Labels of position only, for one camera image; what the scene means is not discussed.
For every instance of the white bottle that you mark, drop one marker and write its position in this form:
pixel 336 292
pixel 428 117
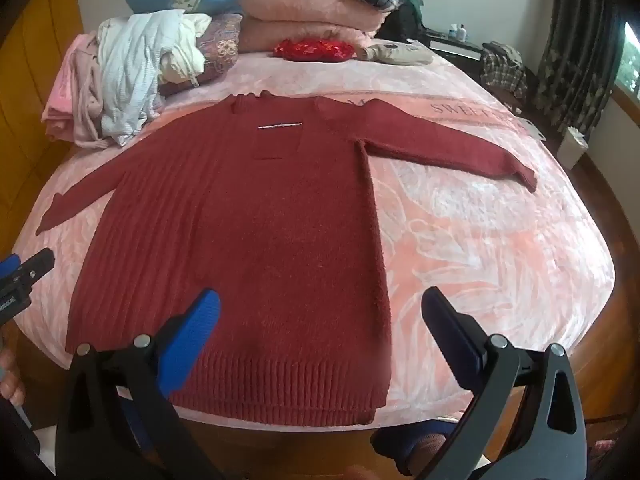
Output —
pixel 463 32

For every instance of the pink printed blanket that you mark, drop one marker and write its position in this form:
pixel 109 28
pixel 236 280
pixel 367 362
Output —
pixel 475 260

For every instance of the red knit sweater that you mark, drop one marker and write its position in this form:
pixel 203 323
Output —
pixel 250 260

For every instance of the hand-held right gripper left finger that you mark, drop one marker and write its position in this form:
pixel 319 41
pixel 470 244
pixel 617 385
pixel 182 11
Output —
pixel 200 327

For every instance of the plaid shirt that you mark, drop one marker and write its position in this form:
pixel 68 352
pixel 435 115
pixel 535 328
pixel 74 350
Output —
pixel 502 67

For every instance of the pale blue garment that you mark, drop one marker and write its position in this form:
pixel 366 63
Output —
pixel 125 70

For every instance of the dark desk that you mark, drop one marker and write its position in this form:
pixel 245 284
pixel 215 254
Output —
pixel 457 46

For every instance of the blue cloth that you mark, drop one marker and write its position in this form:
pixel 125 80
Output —
pixel 415 440

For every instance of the dark patterned curtain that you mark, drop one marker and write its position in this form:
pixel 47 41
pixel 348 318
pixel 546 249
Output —
pixel 575 45

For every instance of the red sequin cloth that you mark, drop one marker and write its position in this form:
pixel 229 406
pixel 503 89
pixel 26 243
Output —
pixel 312 50

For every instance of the tissue box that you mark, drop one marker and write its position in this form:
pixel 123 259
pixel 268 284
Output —
pixel 452 31

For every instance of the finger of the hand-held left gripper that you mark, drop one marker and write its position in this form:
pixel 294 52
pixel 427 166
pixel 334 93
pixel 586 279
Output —
pixel 40 262
pixel 7 263

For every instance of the window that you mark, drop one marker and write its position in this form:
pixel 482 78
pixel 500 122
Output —
pixel 631 60

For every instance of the cream garment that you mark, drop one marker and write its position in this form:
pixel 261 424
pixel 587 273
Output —
pixel 182 60

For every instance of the beige pouch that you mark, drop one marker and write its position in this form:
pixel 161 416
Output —
pixel 397 54

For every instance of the person's left hand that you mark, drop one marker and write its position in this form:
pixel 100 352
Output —
pixel 10 380

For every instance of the wooden bed frame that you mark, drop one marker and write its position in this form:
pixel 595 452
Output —
pixel 602 360

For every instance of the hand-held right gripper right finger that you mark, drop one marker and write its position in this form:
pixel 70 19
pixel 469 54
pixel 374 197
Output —
pixel 447 327

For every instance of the white bin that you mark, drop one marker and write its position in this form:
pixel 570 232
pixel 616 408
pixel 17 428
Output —
pixel 570 147

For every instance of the orange wooden wardrobe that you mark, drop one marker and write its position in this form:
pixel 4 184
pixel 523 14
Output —
pixel 35 60

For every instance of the purple patterned pillow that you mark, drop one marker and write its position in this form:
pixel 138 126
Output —
pixel 222 47

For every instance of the pink garment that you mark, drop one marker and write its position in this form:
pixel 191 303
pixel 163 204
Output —
pixel 75 90

